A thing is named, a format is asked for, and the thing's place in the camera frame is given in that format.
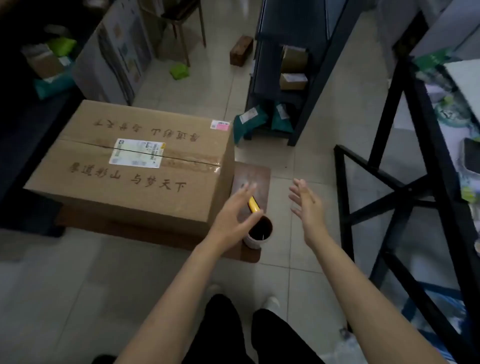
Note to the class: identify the brown cardboard box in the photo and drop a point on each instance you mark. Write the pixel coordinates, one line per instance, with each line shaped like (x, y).
(142, 176)

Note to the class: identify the person's left white shoe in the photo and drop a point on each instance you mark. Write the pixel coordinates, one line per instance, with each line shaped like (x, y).
(213, 291)

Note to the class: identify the dark shelf unit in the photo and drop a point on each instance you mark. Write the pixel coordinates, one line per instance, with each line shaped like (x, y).
(268, 67)

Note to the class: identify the black metal table frame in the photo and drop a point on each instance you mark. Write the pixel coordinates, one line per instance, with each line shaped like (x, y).
(425, 123)

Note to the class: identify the large white flat box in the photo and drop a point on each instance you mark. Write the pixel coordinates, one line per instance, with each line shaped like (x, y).
(112, 56)

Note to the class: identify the clear plastic bag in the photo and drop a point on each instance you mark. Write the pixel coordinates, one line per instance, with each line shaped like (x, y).
(345, 350)

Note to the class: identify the open cardboard box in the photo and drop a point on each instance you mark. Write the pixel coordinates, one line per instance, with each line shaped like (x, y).
(43, 63)

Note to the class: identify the person's left forearm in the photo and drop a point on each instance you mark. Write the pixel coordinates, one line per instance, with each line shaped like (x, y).
(176, 307)

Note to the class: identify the small dark brown box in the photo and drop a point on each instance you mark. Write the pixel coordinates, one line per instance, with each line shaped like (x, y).
(241, 50)

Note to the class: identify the person's white shoe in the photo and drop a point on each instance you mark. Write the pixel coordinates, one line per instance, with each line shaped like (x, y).
(272, 302)
(213, 291)

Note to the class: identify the person's right forearm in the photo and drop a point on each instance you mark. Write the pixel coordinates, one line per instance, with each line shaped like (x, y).
(367, 300)

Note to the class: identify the dark low cabinet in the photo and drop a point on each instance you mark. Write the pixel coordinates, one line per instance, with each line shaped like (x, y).
(22, 150)

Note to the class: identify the stretch film roll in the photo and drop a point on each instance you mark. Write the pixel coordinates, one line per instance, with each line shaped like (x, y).
(259, 231)

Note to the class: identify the green packet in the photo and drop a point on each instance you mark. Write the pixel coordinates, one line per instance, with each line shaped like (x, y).
(179, 71)

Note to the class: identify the person's right white shoe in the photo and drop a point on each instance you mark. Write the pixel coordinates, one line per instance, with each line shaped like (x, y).
(272, 302)

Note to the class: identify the green bag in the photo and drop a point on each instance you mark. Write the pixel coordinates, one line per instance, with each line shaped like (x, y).
(62, 47)

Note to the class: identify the person's right hand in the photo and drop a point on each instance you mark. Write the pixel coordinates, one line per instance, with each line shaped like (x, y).
(311, 213)

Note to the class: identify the yellow utility knife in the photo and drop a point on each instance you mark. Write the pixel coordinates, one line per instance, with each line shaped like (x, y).
(255, 204)

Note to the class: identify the blue plastic stool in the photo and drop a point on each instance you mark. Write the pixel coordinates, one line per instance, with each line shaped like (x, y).
(438, 296)

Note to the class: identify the brown wooden board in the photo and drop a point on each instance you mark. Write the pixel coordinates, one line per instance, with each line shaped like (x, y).
(258, 176)

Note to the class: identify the small cardboard parcel box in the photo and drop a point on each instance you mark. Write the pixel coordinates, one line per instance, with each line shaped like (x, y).
(294, 60)
(293, 81)

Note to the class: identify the person's left hand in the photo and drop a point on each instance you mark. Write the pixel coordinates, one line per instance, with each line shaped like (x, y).
(232, 221)

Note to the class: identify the person's black trousers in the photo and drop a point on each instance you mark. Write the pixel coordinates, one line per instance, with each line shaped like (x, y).
(225, 337)

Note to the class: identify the large white carton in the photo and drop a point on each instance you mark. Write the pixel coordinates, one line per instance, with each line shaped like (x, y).
(450, 26)

